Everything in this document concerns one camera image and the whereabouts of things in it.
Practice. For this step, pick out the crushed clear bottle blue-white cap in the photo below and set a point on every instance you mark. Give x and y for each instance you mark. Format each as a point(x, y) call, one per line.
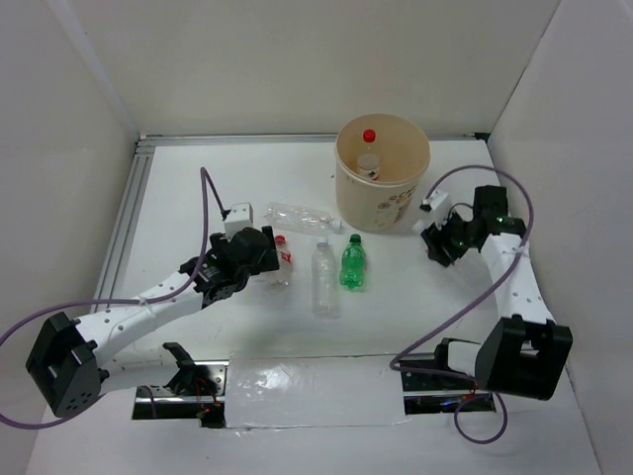
point(302, 220)

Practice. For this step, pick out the aluminium frame rail left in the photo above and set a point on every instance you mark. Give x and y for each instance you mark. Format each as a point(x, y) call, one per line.
point(122, 237)

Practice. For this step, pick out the red cola label bottle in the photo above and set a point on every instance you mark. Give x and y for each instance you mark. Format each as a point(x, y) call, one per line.
point(282, 276)

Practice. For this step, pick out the aluminium frame rail back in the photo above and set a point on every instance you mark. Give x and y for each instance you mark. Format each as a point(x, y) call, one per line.
point(161, 140)

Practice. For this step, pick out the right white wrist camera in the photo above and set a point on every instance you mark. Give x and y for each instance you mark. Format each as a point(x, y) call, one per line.
point(435, 208)

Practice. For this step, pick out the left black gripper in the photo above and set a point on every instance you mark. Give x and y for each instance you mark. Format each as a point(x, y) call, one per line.
point(269, 260)

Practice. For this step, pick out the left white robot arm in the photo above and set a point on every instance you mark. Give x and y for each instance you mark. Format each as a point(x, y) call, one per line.
point(75, 361)

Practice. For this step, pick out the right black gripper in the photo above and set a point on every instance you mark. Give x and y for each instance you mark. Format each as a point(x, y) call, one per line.
point(436, 235)

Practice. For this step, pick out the aluminium frame rail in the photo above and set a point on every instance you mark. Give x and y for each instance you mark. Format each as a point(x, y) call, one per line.
point(161, 140)
point(122, 237)

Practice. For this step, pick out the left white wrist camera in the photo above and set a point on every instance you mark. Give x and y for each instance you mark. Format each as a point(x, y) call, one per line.
point(237, 218)

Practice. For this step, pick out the beige paper bucket bin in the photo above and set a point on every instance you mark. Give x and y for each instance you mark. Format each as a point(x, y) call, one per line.
point(404, 148)

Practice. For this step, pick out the clear bottle white cap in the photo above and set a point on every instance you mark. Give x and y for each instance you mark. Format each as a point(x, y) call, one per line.
point(325, 300)

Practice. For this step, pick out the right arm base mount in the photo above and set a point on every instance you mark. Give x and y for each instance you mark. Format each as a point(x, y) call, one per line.
point(426, 394)

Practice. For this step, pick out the green plastic bottle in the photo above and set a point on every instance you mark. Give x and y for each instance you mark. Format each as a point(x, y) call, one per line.
point(353, 264)

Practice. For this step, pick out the red cap red label bottle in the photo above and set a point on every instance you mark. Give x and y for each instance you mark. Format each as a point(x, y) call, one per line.
point(368, 162)

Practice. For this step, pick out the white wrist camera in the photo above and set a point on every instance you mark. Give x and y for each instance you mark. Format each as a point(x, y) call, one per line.
point(435, 208)
point(237, 218)

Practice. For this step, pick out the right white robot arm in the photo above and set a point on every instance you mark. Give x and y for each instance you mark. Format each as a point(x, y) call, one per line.
point(526, 351)

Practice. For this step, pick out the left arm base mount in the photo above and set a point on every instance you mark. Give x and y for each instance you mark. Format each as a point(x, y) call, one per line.
point(202, 400)

